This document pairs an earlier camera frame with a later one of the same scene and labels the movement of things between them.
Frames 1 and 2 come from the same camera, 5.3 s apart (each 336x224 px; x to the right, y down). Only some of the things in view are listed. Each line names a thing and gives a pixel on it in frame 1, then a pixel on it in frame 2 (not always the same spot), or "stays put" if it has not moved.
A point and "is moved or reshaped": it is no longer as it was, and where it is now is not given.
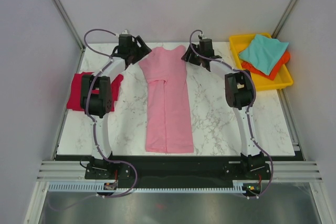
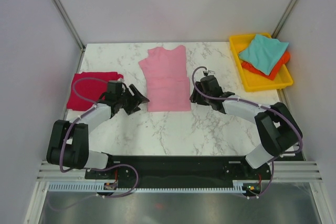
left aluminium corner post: [61, 9] stays put
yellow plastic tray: [283, 78] stays put
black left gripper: [143, 51] → [137, 97]
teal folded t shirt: [264, 52] stays put
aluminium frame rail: [281, 170] stays put
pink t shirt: [169, 124] is moved or reshaped
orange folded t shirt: [284, 59] stays put
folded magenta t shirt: [74, 102] stays put
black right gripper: [187, 56] → [199, 85]
